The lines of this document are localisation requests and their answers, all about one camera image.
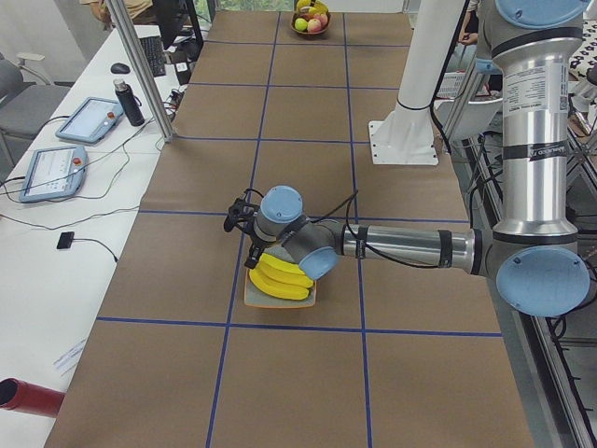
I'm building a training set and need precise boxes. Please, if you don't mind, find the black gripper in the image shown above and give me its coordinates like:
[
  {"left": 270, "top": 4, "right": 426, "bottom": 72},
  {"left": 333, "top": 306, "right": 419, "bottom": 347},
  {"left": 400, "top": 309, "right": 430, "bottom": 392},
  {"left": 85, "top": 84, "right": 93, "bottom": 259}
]
[{"left": 245, "top": 228, "right": 277, "bottom": 270}]

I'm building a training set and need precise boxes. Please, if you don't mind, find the yellow banana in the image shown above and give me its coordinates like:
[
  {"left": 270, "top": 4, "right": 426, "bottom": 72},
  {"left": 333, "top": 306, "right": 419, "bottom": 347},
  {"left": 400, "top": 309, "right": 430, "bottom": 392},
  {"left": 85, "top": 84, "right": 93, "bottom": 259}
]
[
  {"left": 249, "top": 269, "right": 310, "bottom": 301},
  {"left": 257, "top": 253, "right": 305, "bottom": 275},
  {"left": 254, "top": 264, "right": 314, "bottom": 288}
]

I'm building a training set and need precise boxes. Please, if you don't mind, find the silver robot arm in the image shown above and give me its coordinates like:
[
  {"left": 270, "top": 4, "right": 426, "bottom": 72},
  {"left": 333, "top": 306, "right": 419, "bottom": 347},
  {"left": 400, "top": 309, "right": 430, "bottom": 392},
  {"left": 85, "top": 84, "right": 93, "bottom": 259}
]
[{"left": 244, "top": 1, "right": 590, "bottom": 317}]

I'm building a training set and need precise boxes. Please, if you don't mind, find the blue square ceramic plate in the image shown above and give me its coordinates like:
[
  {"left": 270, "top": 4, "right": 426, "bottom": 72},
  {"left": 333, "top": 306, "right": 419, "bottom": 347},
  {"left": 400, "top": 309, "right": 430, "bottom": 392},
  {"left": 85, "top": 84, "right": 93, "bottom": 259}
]
[{"left": 243, "top": 270, "right": 317, "bottom": 309}]

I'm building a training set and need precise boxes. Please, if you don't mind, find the wicker fruit basket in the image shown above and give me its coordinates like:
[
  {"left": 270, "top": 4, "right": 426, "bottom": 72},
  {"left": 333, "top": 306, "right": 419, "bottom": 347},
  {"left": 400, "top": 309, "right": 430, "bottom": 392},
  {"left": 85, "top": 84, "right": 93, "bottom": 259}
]
[{"left": 290, "top": 13, "right": 331, "bottom": 37}]

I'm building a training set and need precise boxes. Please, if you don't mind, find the yellow banana basket front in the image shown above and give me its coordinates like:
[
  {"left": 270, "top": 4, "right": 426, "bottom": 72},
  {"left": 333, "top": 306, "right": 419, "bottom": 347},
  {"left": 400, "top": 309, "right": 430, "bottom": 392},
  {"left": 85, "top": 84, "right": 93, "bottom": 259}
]
[{"left": 296, "top": 0, "right": 328, "bottom": 14}]

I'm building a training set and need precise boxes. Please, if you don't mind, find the brown paper table mat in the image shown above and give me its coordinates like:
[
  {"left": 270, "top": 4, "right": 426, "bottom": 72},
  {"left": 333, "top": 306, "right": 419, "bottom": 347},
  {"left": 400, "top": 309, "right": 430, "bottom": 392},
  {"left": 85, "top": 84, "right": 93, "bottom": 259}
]
[{"left": 47, "top": 11, "right": 534, "bottom": 447}]

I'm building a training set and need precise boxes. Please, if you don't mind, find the small black puck device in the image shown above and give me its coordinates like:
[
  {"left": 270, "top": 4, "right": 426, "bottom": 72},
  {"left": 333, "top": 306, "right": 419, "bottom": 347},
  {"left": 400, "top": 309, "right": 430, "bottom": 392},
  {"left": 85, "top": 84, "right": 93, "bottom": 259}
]
[{"left": 56, "top": 231, "right": 75, "bottom": 250}]

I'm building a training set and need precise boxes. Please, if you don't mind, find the black water bottle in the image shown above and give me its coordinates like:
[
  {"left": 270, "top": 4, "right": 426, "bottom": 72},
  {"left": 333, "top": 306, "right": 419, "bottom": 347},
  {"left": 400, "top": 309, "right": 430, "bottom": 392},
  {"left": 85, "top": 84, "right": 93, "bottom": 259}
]
[{"left": 113, "top": 78, "right": 145, "bottom": 127}]

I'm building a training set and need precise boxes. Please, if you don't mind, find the far blue teach pendant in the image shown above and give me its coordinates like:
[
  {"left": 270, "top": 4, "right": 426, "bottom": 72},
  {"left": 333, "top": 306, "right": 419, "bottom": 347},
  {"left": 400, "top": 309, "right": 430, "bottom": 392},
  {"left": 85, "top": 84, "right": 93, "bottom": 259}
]
[{"left": 55, "top": 97, "right": 123, "bottom": 145}]

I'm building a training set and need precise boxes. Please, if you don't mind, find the blue teach pendant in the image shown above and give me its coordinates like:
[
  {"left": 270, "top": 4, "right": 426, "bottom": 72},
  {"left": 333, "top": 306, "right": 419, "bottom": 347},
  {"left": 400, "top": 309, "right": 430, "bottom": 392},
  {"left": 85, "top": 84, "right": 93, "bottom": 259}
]
[
  {"left": 19, "top": 145, "right": 88, "bottom": 203},
  {"left": 55, "top": 97, "right": 123, "bottom": 145}
]

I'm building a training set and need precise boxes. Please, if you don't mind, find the near blue teach pendant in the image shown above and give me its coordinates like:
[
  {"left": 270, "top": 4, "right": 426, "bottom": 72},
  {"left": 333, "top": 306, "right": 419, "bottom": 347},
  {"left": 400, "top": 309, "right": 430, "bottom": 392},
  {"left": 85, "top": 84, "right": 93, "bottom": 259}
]
[{"left": 19, "top": 145, "right": 88, "bottom": 203}]

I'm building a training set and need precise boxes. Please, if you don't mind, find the black keyboard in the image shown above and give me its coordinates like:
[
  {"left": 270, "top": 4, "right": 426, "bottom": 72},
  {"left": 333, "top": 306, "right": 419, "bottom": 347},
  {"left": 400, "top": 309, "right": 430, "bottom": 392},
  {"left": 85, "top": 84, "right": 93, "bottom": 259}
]
[{"left": 139, "top": 35, "right": 166, "bottom": 77}]

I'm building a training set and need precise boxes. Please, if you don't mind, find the black computer mouse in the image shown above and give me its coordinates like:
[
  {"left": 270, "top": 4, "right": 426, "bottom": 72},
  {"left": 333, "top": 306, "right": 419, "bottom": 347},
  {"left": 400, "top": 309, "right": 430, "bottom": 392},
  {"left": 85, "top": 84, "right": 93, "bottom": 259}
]
[{"left": 110, "top": 63, "right": 131, "bottom": 75}]

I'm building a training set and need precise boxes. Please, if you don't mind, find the red apple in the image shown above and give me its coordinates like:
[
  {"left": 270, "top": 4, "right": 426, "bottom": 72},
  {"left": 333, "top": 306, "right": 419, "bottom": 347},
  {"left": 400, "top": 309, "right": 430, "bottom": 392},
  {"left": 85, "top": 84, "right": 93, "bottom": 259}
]
[{"left": 307, "top": 19, "right": 322, "bottom": 34}]

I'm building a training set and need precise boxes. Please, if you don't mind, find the pink apple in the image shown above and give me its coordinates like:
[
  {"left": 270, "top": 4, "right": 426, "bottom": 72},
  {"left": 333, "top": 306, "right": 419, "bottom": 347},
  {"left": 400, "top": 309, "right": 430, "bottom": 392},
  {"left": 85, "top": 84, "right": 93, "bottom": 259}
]
[{"left": 313, "top": 13, "right": 328, "bottom": 29}]

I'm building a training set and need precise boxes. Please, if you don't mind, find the black computer monitor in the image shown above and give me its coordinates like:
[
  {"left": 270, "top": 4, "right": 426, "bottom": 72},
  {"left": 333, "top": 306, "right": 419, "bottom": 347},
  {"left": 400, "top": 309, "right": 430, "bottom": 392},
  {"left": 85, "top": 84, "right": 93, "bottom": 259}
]
[{"left": 152, "top": 0, "right": 195, "bottom": 49}]

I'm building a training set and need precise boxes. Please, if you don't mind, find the seated person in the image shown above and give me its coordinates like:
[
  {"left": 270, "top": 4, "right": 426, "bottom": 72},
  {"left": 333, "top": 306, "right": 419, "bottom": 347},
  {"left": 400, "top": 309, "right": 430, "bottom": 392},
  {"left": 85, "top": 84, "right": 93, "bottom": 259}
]
[{"left": 81, "top": 0, "right": 155, "bottom": 24}]

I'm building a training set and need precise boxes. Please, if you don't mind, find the red cylinder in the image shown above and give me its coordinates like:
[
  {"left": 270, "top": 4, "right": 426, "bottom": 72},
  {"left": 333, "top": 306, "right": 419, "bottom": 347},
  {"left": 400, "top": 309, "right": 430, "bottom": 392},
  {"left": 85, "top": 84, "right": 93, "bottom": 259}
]
[{"left": 1, "top": 378, "right": 65, "bottom": 418}]

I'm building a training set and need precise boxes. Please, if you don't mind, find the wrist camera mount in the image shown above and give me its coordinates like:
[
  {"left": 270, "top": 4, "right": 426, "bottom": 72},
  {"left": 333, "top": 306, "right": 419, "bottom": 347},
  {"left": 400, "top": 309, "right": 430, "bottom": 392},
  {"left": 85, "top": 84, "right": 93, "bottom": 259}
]
[{"left": 223, "top": 188, "right": 263, "bottom": 234}]

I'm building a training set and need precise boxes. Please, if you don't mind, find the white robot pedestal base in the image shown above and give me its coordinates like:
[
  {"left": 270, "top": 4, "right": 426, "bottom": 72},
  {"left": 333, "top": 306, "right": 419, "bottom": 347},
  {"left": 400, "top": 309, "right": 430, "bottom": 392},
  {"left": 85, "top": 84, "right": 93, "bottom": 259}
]
[{"left": 368, "top": 0, "right": 467, "bottom": 166}]

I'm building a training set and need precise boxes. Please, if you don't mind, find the aluminium frame post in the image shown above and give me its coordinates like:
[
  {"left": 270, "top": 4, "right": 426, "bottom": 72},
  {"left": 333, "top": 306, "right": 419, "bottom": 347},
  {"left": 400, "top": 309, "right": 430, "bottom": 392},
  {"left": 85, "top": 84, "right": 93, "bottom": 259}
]
[{"left": 105, "top": 0, "right": 174, "bottom": 143}]

